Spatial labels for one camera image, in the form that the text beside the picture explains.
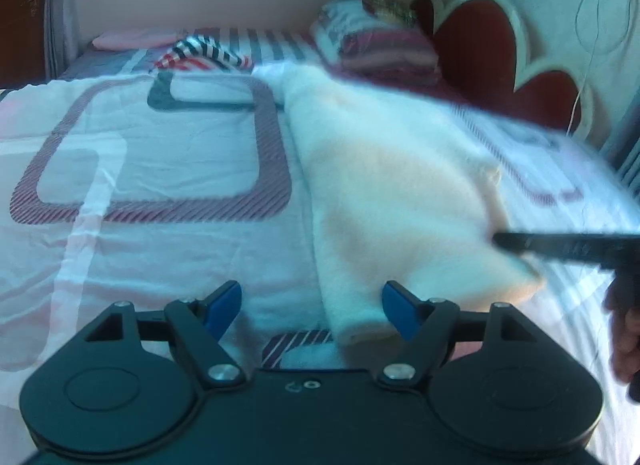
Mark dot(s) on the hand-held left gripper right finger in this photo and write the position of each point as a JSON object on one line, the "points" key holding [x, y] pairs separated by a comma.
{"points": [[400, 310]]}

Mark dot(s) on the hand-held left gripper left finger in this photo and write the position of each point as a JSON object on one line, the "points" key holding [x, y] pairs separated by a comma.
{"points": [[224, 305]]}

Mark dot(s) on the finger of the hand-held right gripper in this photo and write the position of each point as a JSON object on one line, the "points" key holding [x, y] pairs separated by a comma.
{"points": [[555, 246]]}

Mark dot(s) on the white fluffy blanket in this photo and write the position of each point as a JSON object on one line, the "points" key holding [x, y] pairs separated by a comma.
{"points": [[400, 185]]}

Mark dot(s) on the person's right hand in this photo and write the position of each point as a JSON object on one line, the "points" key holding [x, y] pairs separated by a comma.
{"points": [[627, 340]]}

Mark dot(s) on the red scalloped headboard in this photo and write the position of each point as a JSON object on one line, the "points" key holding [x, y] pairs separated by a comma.
{"points": [[480, 45]]}

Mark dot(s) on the black white red striped garment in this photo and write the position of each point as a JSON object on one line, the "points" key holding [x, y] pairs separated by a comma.
{"points": [[205, 55]]}

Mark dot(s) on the striped pillow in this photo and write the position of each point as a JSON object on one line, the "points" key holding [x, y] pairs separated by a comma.
{"points": [[380, 47]]}

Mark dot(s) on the striped bedsheet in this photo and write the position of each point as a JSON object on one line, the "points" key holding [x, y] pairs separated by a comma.
{"points": [[125, 61]]}

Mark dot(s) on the pink pillow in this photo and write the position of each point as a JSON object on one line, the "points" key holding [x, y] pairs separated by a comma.
{"points": [[135, 39]]}

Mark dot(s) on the colourful patterned cloth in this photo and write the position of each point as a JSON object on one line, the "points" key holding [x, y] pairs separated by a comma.
{"points": [[392, 7]]}

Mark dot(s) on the long grey curtain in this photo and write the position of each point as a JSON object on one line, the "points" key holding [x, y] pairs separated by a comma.
{"points": [[60, 10]]}

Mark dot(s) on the brown wooden wardrobe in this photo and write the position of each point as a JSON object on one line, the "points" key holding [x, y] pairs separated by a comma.
{"points": [[22, 20]]}

